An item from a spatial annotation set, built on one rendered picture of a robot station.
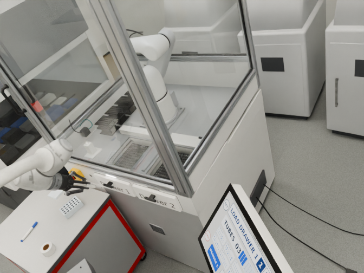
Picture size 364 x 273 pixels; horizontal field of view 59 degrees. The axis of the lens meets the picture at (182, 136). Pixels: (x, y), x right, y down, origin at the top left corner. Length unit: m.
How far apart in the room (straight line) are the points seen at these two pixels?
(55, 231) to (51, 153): 0.77
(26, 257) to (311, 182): 2.06
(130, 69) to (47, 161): 0.54
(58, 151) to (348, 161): 2.23
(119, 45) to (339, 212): 1.99
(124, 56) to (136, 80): 0.10
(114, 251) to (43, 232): 0.47
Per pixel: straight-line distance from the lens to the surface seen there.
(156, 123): 1.25
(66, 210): 2.12
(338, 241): 2.46
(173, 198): 1.61
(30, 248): 2.13
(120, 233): 2.27
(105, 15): 1.08
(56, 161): 1.44
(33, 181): 1.53
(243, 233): 1.14
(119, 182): 1.84
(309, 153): 2.97
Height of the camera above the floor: 2.11
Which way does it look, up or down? 38 degrees down
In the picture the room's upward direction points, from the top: 21 degrees counter-clockwise
